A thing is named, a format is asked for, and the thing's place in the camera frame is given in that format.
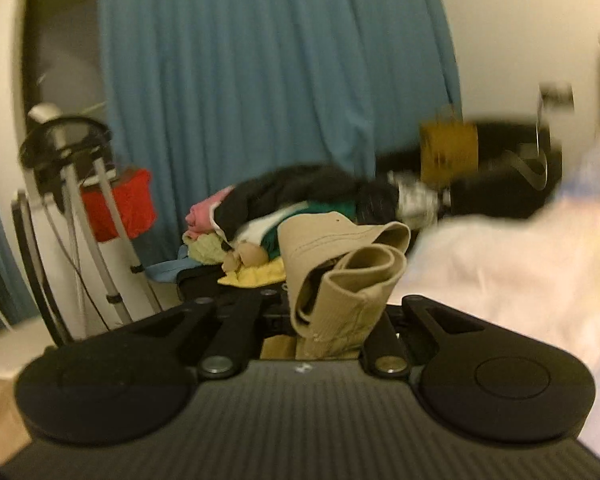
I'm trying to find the dark knitted garment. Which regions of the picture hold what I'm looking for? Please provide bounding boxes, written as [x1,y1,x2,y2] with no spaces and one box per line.
[357,180,401,223]

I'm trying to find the black garment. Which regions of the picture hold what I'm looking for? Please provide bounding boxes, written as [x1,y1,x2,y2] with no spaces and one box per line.
[212,162,381,241]

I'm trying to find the grey patterned cloth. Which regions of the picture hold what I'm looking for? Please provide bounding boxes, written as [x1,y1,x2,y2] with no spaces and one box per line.
[387,170,441,226]

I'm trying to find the black white upright frame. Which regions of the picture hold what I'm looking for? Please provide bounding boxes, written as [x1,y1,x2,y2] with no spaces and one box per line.
[11,189,76,348]

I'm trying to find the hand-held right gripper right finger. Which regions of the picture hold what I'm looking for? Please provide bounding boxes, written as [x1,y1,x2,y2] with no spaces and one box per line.
[362,294,488,379]

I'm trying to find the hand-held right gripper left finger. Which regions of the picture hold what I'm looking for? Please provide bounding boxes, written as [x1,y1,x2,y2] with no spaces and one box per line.
[122,287,281,381]

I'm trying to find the red cloth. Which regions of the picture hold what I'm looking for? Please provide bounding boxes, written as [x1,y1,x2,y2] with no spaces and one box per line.
[80,169,158,243]

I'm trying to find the pastel duvet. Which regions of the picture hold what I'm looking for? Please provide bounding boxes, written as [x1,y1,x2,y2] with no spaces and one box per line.
[0,195,600,466]

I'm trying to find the black sofa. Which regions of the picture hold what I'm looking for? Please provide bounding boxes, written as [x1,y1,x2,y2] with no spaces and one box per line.
[375,117,563,221]

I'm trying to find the narrow blue curtain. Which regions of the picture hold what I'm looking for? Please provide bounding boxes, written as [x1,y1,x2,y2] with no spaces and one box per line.
[0,150,36,333]

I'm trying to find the pale green fluffy cloth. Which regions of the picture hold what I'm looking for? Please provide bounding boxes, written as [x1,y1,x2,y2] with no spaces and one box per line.
[182,235,231,266]

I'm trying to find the garment steamer stand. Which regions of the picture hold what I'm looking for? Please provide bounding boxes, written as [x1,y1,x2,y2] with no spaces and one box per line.
[20,102,146,331]

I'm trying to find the brown paper bag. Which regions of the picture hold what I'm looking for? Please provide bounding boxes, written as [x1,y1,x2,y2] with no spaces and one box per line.
[419,105,481,186]

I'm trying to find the wide blue curtain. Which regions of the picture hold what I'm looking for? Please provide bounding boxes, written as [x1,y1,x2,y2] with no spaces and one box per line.
[97,0,463,268]

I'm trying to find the pink garment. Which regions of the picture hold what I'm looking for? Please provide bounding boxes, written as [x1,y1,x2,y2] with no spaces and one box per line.
[185,187,233,236]

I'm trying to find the khaki pants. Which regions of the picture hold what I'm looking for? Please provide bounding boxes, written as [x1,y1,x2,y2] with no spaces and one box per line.
[0,212,412,467]

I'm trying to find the black bench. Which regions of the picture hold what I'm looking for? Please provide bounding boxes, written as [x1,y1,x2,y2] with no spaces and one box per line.
[175,262,286,303]

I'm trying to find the white charging cable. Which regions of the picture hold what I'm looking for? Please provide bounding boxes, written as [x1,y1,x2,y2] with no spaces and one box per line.
[505,95,553,191]

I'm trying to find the white garment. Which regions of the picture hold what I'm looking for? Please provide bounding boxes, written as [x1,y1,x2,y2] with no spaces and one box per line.
[237,207,291,241]

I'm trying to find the dark window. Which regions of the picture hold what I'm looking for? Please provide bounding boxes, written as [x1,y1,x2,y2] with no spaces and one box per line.
[22,0,106,126]

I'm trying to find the yellow towel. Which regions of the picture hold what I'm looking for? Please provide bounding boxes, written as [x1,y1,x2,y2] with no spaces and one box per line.
[219,257,286,288]

